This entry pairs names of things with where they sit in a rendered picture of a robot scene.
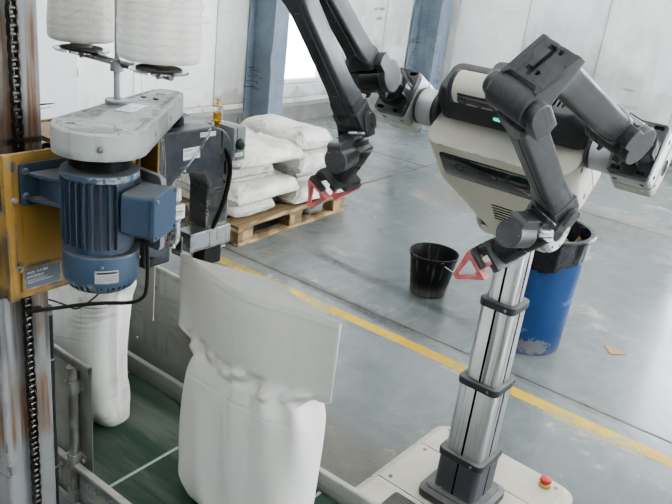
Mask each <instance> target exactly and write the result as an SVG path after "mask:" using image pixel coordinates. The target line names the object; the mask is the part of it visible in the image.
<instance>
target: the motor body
mask: <svg viewBox="0 0 672 504"><path fill-rule="evenodd" d="M59 175H60V176H59V192H60V224H61V238H62V241H64V242H63V243H62V245H61V251H62V270H63V276H64V278H65V280H66V281H67V282H68V284H69V285H70V286H71V287H73V288H74V289H76V290H79V291H82V292H86V293H93V294H108V293H114V292H118V291H121V290H124V289H126V288H128V287H129V286H131V285H132V284H133V283H134V281H135V280H136V278H137V277H138V274H139V260H140V258H141V256H140V244H139V242H138V241H137V240H134V237H133V236H129V235H124V234H122V233H121V228H120V196H121V195H122V194H123V193H124V192H125V191H127V190H129V189H131V188H133V187H134V185H138V184H140V167H139V166H138V165H137V164H135V163H133V165H132V166H131V167H130V168H129V169H127V170H124V171H119V172H110V173H97V172H87V171H82V170H78V169H75V168H73V167H71V166H70V165H69V164H68V161H65V162H63V163H62V164H61V165H60V174H59Z"/></svg>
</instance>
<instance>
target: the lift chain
mask: <svg viewBox="0 0 672 504"><path fill-rule="evenodd" d="M10 1H11V2H10ZM10 10H13V13H10ZM5 18H6V35H7V53H8V70H9V87H10V92H9V94H10V103H11V108H10V112H11V120H12V124H11V129H12V136H13V139H12V147H13V152H14V153H16V152H23V151H25V143H24V139H23V136H24V125H23V122H22V121H23V108H22V91H21V87H22V83H21V74H20V71H21V63H20V57H19V54H20V43H19V40H18V37H19V25H18V22H17V20H18V6H17V0H5ZM11 19H12V21H11ZM11 28H14V31H11ZM12 37H13V39H12ZM12 46H15V48H12ZM13 54H14V57H13ZM13 63H16V65H13ZM14 71H15V74H14ZM15 79H16V82H14V80H15ZM15 88H16V91H15ZM15 96H17V99H15ZM16 104H17V107H16ZM16 112H18V115H16V114H15V113H16ZM17 120H18V123H17ZM17 128H19V131H16V129H17ZM18 138H19V139H18ZM18 144H20V146H18V147H17V145H18ZM26 301H28V302H27V303H26ZM21 306H22V320H23V324H22V326H23V333H24V336H23V343H24V346H25V348H24V357H25V370H26V373H25V379H26V383H27V384H26V393H27V406H28V408H27V415H28V418H29V419H28V428H29V431H28V433H29V440H30V442H29V449H30V461H31V464H30V468H31V473H32V474H31V482H32V493H33V495H32V502H33V504H42V494H41V491H42V487H41V482H40V481H41V473H40V470H41V467H40V461H39V460H40V452H39V449H40V446H39V440H38V438H39V430H38V418H37V416H38V408H37V395H36V393H37V386H36V382H35V381H36V372H35V369H36V366H35V359H34V357H35V348H34V335H33V332H34V325H33V322H32V320H33V313H30V314H28V313H27V312H26V311H27V310H28V309H30V308H31V309H32V296H29V297H25V298H22V299H21ZM27 314H28V316H26V315H27ZM27 321H28V322H27ZM28 327H29V328H28ZM27 328H28V329H27ZM28 333H29V335H28ZM29 339H30V340H29ZM28 340H29V341H28ZM29 352H30V353H29ZM28 353H29V354H28ZM29 358H30V359H29ZM30 364H31V365H30ZM29 365H30V366H29ZM30 370H31V371H30ZM30 376H31V378H30ZM31 388H32V389H31ZM30 389H31V390H30ZM31 394H32V395H31ZM31 400H32V401H31ZM32 406H33V407H32ZM32 411H33V412H32ZM33 423H34V424H33ZM33 428H34V429H33ZM33 434H34V435H33ZM34 445H35V446H34ZM35 461H36V462H35ZM35 472H36V473H35ZM36 482H37V483H36Z"/></svg>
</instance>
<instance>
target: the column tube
mask: <svg viewBox="0 0 672 504"><path fill-rule="evenodd" d="M17 6H18V20H17V22H18V25H19V37H18V40H19V43H20V54H19V57H20V63H21V71H20V74H21V83H22V87H21V91H22V108H23V121H22V122H23V125H24V136H23V139H24V143H25V151H31V150H38V149H42V132H41V107H40V82H39V57H38V32H37V7H36V0H17ZM9 92H10V87H9V70H8V53H7V35H6V18H5V0H0V155H1V154H8V153H14V152H13V147H12V139H13V136H12V129H11V124H12V120H11V112H10V108H11V103H10V94H9ZM38 305H40V306H42V308H47V307H49V306H48V291H45V292H42V293H39V294H35V295H32V307H35V306H38ZM32 322H33V325H34V332H33V335H34V348H35V357H34V359H35V366H36V369H35V372H36V381H35V382H36V386H37V393H36V395H37V408H38V416H37V418H38V430H39V438H38V440H39V446H40V449H39V452H40V460H39V461H40V467H41V470H40V473H41V481H40V482H41V487H42V491H41V494H42V504H56V481H55V456H54V431H53V406H52V381H51V356H50V331H49V311H45V312H38V313H33V320H32ZM22 324H23V320H22V306H21V299H19V301H16V302H13V303H11V302H8V299H6V298H5V297H3V296H1V295H0V504H33V502H32V495H33V493H32V482H31V474H32V473H31V468H30V464H31V461H30V449H29V442H30V440H29V433H28V431H29V428H28V419H29V418H28V415H27V408H28V406H27V393H26V384H27V383H26V379H25V373H26V370H25V357H24V348H25V346H24V343H23V336H24V333H23V326H22Z"/></svg>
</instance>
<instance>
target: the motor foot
mask: <svg viewBox="0 0 672 504"><path fill-rule="evenodd" d="M65 161H67V158H65V157H61V158H54V159H47V160H40V161H33V162H27V163H21V164H19V166H18V178H19V197H20V204H21V205H23V206H28V205H33V204H38V203H39V204H44V205H48V206H52V207H57V208H60V192H59V176H60V175H59V174H60V165H61V164H62V163H63V162H65Z"/></svg>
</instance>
